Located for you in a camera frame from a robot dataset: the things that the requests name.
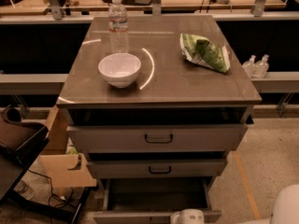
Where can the grey bottom drawer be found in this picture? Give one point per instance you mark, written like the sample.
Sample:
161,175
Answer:
154,200

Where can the grey drawer cabinet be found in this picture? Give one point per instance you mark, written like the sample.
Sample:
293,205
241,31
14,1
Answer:
166,78

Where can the clear sanitizer bottle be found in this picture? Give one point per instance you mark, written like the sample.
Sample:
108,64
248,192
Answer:
249,66
261,67

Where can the right clear sanitizer bottle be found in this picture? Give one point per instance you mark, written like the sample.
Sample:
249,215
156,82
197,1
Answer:
261,67

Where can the left clear sanitizer bottle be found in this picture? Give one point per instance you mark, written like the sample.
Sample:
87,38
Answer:
249,66

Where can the grey top drawer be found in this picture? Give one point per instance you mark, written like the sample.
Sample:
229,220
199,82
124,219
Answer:
159,129

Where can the black cart with tray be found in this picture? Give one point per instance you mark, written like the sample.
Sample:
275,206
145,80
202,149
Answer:
20,144

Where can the clear plastic water bottle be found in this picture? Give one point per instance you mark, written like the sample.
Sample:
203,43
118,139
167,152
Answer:
118,27

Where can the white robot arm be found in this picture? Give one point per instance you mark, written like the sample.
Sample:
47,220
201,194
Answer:
285,211

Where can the grey drawer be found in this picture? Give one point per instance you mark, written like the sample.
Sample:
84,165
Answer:
159,129
154,165
154,200

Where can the brown cardboard box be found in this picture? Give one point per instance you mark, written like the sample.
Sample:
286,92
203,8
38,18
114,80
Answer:
65,170

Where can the white ceramic bowl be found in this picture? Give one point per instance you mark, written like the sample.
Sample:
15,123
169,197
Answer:
120,69

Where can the orange floor tape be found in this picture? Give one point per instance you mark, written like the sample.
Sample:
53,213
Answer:
245,181

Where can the grey middle drawer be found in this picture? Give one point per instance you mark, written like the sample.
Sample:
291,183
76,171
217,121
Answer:
154,165

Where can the green chip bag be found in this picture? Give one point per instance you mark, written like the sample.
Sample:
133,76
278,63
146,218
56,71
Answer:
201,51

